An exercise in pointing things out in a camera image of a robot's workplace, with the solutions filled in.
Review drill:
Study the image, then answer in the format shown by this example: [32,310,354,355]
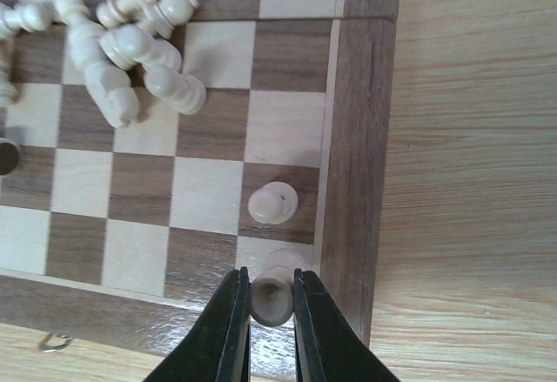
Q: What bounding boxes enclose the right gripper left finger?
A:
[150,266,250,382]

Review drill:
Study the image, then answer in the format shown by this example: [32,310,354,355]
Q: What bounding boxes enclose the wooden chess board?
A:
[1,0,399,356]

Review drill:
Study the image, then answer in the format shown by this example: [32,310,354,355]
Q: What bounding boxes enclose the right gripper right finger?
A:
[293,269,398,382]

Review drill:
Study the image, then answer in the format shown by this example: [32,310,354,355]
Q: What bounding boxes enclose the white rook piece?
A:
[250,249,306,327]

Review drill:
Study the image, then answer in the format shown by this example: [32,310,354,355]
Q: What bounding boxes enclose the white pawn on board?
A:
[248,181,299,225]

